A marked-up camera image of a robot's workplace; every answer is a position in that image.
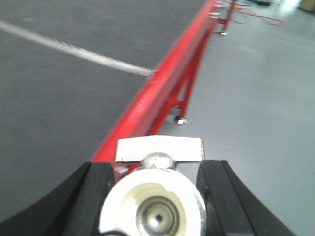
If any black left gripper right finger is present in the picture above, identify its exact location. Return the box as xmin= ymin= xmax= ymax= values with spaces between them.
xmin=196 ymin=160 xmax=294 ymax=236

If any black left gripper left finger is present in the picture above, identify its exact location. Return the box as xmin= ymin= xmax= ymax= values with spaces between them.
xmin=0 ymin=162 xmax=115 ymax=236

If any metal valve with white cap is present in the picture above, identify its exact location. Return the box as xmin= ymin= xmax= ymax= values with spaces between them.
xmin=98 ymin=135 xmax=207 ymax=236

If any black conveyor belt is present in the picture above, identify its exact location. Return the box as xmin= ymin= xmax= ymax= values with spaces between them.
xmin=0 ymin=0 xmax=205 ymax=220

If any red conveyor frame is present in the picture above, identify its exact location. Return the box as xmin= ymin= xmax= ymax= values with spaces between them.
xmin=92 ymin=0 xmax=236 ymax=163

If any orange cable on floor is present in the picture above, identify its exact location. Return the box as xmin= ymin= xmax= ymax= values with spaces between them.
xmin=232 ymin=4 xmax=284 ymax=26

